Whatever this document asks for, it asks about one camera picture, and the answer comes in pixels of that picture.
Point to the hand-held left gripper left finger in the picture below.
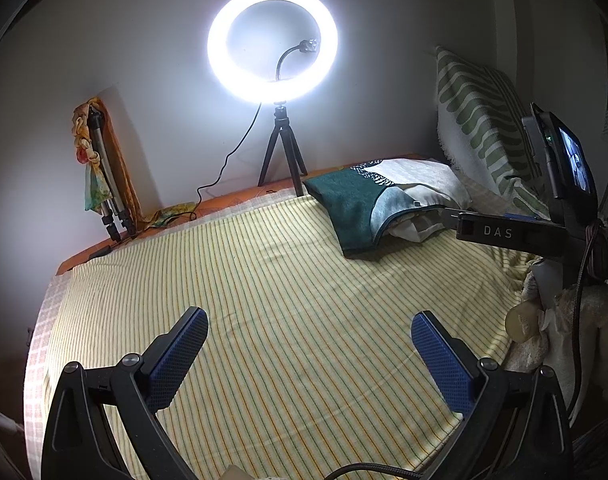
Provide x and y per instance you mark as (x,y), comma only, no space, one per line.
(179,355)

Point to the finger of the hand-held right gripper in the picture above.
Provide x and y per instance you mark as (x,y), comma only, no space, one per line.
(449,217)

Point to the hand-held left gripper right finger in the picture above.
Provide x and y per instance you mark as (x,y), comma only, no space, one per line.
(444,360)

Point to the green patterned white pillow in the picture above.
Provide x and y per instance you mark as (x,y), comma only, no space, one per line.
(479,125)

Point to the cream plush toy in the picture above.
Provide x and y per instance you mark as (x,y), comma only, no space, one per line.
(604,320)

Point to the yellow striped bedsheet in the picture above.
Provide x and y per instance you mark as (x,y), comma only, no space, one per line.
(284,310)

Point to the colourful scarf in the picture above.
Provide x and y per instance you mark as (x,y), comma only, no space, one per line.
(91,185)

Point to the folded silver tripod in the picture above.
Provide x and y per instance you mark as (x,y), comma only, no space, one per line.
(104,170)

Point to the black gooseneck phone holder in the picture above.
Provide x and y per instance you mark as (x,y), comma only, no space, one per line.
(284,57)

